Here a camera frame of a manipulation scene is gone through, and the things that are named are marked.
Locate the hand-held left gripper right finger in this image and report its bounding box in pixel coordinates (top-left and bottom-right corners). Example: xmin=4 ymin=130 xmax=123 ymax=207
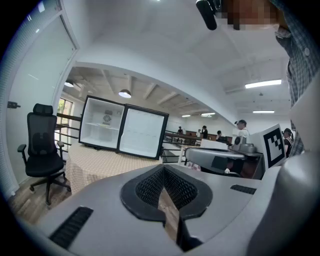
xmin=163 ymin=164 xmax=214 ymax=252

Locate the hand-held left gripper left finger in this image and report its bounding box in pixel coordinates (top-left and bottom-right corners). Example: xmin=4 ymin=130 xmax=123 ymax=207
xmin=120 ymin=164 xmax=167 ymax=227

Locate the black metal railing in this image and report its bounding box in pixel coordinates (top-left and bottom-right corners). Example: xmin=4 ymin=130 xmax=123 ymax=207
xmin=159 ymin=129 xmax=202 ymax=166
xmin=55 ymin=112 xmax=83 ymax=141

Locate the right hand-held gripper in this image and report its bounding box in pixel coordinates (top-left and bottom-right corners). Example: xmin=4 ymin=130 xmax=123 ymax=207
xmin=184 ymin=123 xmax=288 ymax=181

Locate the round checkered table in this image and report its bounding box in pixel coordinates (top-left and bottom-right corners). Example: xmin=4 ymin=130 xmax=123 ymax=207
xmin=64 ymin=142 xmax=163 ymax=196

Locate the black office chair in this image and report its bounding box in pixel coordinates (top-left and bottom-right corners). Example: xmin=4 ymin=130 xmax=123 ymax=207
xmin=16 ymin=103 xmax=73 ymax=207

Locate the white wire shelf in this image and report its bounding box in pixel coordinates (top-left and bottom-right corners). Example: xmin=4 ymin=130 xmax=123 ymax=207
xmin=84 ymin=121 xmax=121 ymax=131

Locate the person's plaid shirt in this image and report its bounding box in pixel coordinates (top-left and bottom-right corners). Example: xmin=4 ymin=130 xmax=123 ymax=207
xmin=271 ymin=0 xmax=320 ymax=158

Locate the black head camera mount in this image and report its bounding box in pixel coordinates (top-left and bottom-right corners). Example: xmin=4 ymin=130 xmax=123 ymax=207
xmin=195 ymin=0 xmax=218 ymax=31

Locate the window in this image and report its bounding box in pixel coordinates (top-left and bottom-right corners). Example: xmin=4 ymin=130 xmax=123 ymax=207
xmin=57 ymin=98 xmax=74 ymax=151

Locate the person's head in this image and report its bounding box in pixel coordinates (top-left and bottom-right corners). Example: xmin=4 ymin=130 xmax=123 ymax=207
xmin=222 ymin=0 xmax=292 ymax=32

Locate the red checkered cloth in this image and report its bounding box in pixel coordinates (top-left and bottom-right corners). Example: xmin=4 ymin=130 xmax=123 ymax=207
xmin=186 ymin=161 xmax=202 ymax=172

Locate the white fridge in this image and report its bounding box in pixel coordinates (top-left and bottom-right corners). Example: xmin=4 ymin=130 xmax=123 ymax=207
xmin=78 ymin=94 xmax=170 ymax=161

